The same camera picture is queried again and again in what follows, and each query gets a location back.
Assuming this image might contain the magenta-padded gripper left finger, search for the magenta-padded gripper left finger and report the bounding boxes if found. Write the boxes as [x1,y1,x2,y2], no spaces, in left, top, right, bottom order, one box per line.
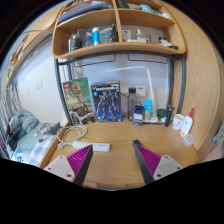
[43,143,94,187]

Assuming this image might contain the green round dish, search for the green round dish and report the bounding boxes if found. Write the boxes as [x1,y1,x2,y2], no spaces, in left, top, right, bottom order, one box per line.
[156,108,168,119]

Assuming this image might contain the white wall switches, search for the white wall switches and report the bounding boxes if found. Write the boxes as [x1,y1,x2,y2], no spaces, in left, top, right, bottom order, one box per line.
[34,79,44,92]

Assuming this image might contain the white mug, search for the white mug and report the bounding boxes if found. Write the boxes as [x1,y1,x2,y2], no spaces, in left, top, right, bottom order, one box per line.
[172,113,185,131]

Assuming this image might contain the black cylindrical flask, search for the black cylindrical flask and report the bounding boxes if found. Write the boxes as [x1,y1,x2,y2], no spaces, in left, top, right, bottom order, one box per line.
[163,104,176,128]

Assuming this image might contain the blue robot model kit box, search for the blue robot model kit box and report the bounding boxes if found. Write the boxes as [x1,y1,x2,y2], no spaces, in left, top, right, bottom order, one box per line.
[89,80,123,123]

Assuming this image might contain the wooden loft rail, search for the wooden loft rail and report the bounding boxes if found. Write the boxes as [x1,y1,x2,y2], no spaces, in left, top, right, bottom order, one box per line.
[5,29,54,88]

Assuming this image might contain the small open blue carton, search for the small open blue carton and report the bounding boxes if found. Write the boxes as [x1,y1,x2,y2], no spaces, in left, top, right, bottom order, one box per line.
[132,104,145,126]

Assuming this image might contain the grey metal desk frame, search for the grey metal desk frame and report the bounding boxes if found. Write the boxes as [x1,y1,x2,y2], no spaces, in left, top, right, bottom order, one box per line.
[53,53,186,126]

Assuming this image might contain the green tree figure toy box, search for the green tree figure toy box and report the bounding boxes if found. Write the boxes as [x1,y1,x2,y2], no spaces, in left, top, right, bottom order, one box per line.
[62,77,97,126]

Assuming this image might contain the bed with blue bedding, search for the bed with blue bedding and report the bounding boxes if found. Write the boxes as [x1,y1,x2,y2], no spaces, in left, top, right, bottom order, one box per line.
[0,108,63,166]

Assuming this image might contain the white power strip cable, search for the white power strip cable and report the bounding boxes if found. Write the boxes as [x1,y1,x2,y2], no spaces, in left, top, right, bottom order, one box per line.
[55,124,89,150]

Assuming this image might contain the grey green hanging cloth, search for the grey green hanging cloth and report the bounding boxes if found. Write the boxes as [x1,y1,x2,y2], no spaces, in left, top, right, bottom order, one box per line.
[213,121,224,148]

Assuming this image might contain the light blue packet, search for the light blue packet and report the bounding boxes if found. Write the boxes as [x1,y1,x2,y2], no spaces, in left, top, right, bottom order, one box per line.
[143,98,154,121]

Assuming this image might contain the clear plastic container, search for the clear plastic container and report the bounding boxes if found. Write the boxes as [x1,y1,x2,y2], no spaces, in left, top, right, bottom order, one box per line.
[182,133,196,148]

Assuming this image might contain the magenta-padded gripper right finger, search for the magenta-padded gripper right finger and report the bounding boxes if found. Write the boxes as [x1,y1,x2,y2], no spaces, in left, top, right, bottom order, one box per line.
[132,139,184,185]

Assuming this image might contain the wooden shelf unit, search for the wooden shelf unit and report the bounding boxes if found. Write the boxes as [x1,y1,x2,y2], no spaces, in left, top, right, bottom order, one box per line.
[51,0,188,60]

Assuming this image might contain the white power strip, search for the white power strip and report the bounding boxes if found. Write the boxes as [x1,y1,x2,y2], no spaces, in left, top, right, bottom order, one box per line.
[72,140,112,153]

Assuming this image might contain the white desk lamp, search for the white desk lamp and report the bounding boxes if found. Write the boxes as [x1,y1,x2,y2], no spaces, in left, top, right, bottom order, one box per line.
[111,64,168,125]

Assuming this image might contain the small white box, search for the small white box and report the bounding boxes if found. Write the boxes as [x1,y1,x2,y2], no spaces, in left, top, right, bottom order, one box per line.
[134,85,147,98]

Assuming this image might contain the clear bottle with black cap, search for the clear bottle with black cap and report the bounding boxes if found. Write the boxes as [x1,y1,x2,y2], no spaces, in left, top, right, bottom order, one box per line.
[127,87,138,122]

